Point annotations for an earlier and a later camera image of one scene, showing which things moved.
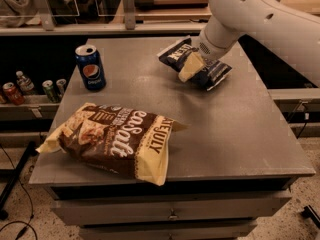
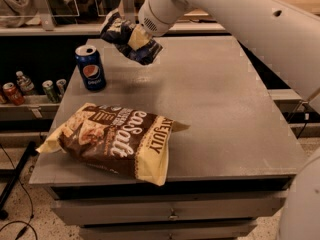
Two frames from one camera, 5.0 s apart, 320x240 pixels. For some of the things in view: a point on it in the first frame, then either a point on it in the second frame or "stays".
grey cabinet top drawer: (169, 210) stays
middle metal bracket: (129, 6) stays
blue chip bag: (212, 72) to (117, 31)
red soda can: (12, 93) stays
